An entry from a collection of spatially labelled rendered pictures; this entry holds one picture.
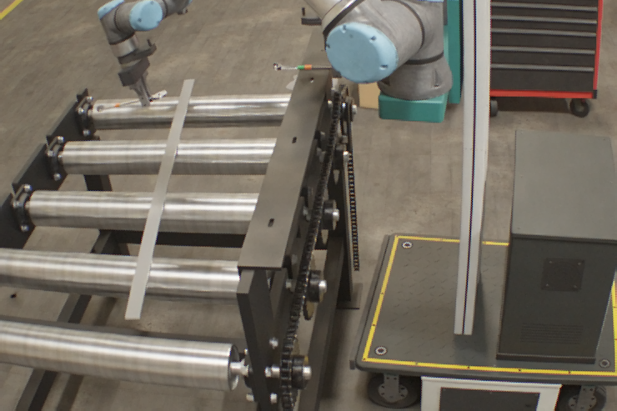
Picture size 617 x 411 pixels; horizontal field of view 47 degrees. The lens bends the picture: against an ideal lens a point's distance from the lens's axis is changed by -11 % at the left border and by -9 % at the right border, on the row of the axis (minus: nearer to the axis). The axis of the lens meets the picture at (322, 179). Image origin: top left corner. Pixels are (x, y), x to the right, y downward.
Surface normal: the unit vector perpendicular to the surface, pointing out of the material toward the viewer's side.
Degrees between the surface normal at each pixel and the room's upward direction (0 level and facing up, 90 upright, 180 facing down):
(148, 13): 79
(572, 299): 90
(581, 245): 90
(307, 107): 0
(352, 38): 93
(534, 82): 90
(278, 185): 0
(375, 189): 0
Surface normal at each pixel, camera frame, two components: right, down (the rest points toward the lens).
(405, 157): -0.07, -0.83
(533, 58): -0.12, 0.56
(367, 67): -0.50, 0.56
